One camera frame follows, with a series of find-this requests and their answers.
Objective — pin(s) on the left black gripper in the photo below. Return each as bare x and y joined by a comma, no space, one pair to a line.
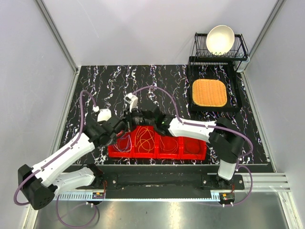
101,124

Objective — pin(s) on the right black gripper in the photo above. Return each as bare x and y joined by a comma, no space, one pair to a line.
128,116

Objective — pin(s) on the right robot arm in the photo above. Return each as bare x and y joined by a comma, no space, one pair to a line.
227,143

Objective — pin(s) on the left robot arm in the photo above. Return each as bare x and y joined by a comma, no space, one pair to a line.
47,179

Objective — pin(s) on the red bin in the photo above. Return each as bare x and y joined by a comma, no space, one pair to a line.
143,142
193,149
168,147
122,148

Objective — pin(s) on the orange woven mat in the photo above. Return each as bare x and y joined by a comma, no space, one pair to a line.
209,93

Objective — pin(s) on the black dish rack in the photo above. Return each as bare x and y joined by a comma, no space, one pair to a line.
236,55

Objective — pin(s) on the black tray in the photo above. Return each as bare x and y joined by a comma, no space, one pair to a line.
222,71

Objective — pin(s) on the white cup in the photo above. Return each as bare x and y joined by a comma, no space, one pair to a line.
240,66

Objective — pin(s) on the white bowl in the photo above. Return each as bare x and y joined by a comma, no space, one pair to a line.
220,40

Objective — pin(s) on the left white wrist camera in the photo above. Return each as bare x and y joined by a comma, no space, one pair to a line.
103,114

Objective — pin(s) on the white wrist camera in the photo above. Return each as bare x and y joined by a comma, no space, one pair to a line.
103,114
131,100

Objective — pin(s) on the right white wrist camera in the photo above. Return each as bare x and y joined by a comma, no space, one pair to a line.
131,100

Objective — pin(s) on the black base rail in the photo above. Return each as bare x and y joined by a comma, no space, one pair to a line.
195,176

